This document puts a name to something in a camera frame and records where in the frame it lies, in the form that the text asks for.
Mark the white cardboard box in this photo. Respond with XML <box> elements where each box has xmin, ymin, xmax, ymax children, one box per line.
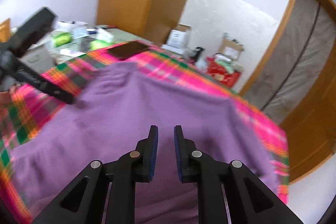
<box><xmin>161</xmin><ymin>24</ymin><xmax>192</xmax><ymax>55</ymax></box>

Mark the black smartphone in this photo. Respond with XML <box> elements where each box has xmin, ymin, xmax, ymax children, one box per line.
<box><xmin>107</xmin><ymin>41</ymin><xmax>150</xmax><ymax>60</ymax></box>

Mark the brown cardboard box with label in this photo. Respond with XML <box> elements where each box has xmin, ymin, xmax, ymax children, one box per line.
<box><xmin>219</xmin><ymin>32</ymin><xmax>245</xmax><ymax>61</ymax></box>

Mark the grey drawer cabinet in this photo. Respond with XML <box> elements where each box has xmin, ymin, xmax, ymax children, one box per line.
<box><xmin>21</xmin><ymin>44</ymin><xmax>56</xmax><ymax>75</ymax></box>

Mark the wooden door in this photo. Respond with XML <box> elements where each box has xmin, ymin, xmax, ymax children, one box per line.
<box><xmin>279</xmin><ymin>66</ymin><xmax>336</xmax><ymax>184</ymax></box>

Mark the person's left hand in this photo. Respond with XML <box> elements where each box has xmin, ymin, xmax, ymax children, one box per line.
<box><xmin>0</xmin><ymin>84</ymin><xmax>21</xmax><ymax>110</ymax></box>

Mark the grey zippered door curtain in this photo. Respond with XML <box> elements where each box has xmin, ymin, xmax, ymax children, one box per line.
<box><xmin>244</xmin><ymin>0</ymin><xmax>335</xmax><ymax>124</ymax></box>

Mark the purple fleece garment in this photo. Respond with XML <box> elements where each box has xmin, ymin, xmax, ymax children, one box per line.
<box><xmin>12</xmin><ymin>62</ymin><xmax>279</xmax><ymax>223</ymax></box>

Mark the green tissue pack with tissue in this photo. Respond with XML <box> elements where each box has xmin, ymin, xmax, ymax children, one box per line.
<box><xmin>89</xmin><ymin>28</ymin><xmax>114</xmax><ymax>51</ymax></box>

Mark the floral side table cover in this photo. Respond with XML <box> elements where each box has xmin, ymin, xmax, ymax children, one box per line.
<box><xmin>33</xmin><ymin>26</ymin><xmax>152</xmax><ymax>65</ymax></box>

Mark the pink green plaid tablecloth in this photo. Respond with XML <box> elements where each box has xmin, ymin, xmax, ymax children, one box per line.
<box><xmin>1</xmin><ymin>46</ymin><xmax>289</xmax><ymax>223</ymax></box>

